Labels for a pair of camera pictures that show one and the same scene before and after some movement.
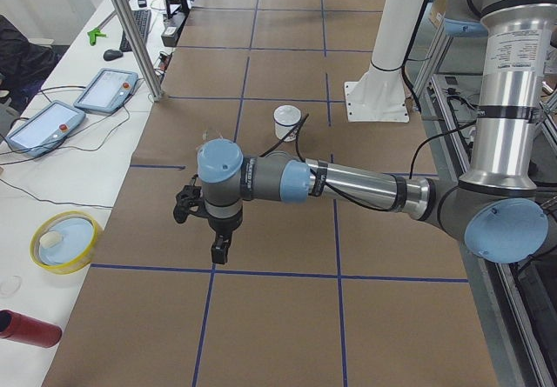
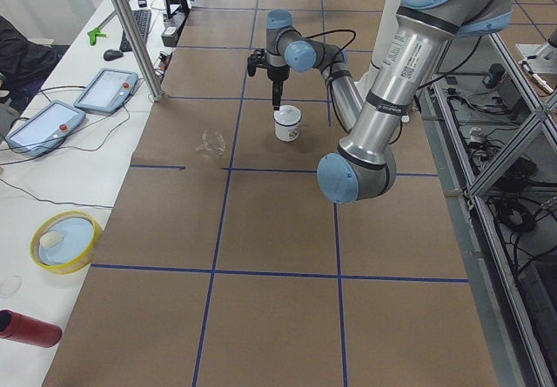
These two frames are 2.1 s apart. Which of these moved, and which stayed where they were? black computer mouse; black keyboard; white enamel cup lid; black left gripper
Moved: black left gripper
Stayed: white enamel cup lid; black keyboard; black computer mouse
